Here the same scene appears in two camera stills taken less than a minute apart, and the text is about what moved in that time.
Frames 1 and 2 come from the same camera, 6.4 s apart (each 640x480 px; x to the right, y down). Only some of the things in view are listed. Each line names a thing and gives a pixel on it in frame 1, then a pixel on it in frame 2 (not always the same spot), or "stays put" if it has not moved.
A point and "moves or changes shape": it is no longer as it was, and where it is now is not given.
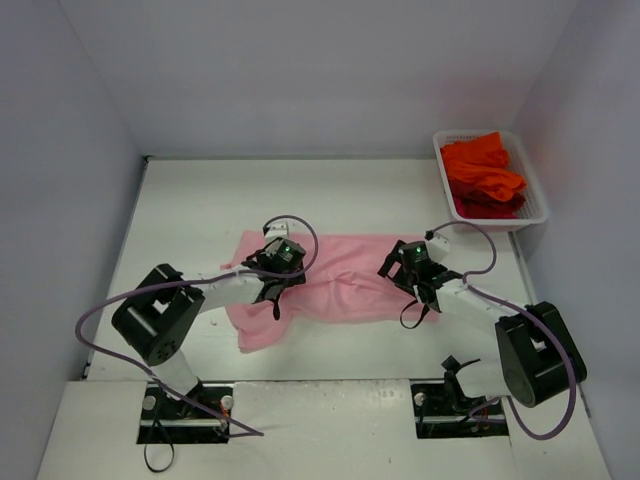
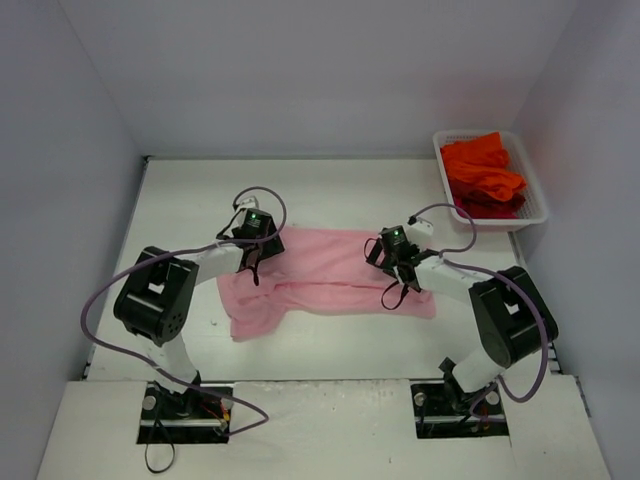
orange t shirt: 483,163 stays put
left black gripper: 257,263 to 270,245
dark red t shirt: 472,202 stays put
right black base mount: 443,411 stays put
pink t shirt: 342,281 moves or changes shape
